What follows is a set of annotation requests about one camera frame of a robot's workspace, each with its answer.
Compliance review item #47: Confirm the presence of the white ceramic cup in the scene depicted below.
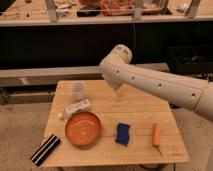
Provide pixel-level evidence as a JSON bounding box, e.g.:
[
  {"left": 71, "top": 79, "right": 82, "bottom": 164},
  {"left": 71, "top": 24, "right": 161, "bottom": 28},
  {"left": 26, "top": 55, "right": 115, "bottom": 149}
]
[{"left": 69, "top": 81, "right": 86, "bottom": 101}]

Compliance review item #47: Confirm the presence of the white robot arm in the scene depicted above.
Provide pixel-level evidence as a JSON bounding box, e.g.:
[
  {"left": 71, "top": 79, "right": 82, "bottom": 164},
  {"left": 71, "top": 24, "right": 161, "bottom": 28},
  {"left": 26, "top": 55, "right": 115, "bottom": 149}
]
[{"left": 99, "top": 44, "right": 213, "bottom": 122}]

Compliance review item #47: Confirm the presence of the blue cloth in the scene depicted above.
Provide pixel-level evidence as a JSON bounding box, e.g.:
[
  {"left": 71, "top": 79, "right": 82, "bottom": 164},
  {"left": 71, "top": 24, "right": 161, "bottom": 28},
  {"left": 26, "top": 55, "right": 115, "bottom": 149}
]
[{"left": 115, "top": 123, "right": 130, "bottom": 146}]

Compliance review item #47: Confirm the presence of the white tube bottle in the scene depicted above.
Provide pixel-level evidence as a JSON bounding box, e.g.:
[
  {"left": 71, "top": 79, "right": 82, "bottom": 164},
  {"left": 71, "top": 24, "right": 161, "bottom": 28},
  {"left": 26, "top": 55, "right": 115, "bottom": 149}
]
[{"left": 58, "top": 99, "right": 91, "bottom": 120}]

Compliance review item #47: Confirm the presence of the wooden table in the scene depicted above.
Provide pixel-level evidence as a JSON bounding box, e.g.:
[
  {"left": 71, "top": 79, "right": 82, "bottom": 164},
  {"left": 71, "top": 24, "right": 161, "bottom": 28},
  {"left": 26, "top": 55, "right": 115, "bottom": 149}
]
[{"left": 43, "top": 80, "right": 189, "bottom": 167}]

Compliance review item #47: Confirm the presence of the orange bowl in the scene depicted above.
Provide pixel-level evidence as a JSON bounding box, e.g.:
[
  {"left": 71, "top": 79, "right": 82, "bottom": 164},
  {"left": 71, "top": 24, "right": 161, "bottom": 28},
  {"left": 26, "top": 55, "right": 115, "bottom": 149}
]
[{"left": 65, "top": 112, "right": 102, "bottom": 146}]

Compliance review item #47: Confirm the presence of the orange carrot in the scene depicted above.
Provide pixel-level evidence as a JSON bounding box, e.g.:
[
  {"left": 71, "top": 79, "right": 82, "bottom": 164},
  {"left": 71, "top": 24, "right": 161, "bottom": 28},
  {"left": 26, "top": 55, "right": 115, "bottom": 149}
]
[{"left": 152, "top": 123, "right": 163, "bottom": 157}]

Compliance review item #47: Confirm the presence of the low grey shelf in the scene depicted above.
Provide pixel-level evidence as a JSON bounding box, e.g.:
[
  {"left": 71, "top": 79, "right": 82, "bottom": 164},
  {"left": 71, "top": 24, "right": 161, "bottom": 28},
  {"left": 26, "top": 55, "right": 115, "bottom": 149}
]
[{"left": 0, "top": 62, "right": 170, "bottom": 88}]

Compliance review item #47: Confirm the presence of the black box right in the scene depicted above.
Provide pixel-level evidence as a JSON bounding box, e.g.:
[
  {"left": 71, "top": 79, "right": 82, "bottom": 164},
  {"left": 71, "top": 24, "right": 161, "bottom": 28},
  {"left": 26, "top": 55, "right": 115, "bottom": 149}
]
[{"left": 167, "top": 45, "right": 213, "bottom": 74}]

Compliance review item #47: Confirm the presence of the long background workbench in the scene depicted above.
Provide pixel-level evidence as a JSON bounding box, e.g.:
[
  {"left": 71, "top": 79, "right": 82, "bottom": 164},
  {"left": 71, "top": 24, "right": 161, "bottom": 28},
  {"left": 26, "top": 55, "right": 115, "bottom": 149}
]
[{"left": 0, "top": 0, "right": 213, "bottom": 27}]

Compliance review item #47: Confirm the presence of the thin vertical cable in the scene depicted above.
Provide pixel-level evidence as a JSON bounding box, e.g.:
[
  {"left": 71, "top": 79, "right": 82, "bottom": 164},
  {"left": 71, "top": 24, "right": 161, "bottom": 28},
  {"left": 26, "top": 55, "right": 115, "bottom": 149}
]
[{"left": 131, "top": 18, "right": 138, "bottom": 66}]

